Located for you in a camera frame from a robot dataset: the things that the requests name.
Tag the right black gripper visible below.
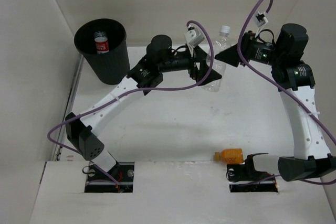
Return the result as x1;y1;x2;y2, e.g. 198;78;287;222
215;31;285;68

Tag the clear unlabelled plastic bottle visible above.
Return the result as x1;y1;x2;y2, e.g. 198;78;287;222
201;25;232;93

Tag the orange plastic bottle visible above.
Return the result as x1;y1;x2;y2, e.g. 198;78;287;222
214;148;244;164

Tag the red label plastic bottle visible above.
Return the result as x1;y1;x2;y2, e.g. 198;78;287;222
94;31;109;54

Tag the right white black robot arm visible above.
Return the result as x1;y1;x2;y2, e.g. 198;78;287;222
215;23;335;182

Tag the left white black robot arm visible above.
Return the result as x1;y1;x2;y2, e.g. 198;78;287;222
65;35;222;182

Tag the black ribbed plastic bin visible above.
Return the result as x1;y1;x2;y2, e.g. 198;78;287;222
74;18;130;85

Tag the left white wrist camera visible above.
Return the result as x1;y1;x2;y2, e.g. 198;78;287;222
184;25;205;57

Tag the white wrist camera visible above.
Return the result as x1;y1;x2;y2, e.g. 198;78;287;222
253;11;268;37
184;25;205;57

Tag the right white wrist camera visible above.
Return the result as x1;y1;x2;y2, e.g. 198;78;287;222
253;11;268;37

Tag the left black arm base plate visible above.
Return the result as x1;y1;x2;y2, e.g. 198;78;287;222
82;163;135;193

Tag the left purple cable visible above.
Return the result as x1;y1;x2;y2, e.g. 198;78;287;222
47;20;213;187

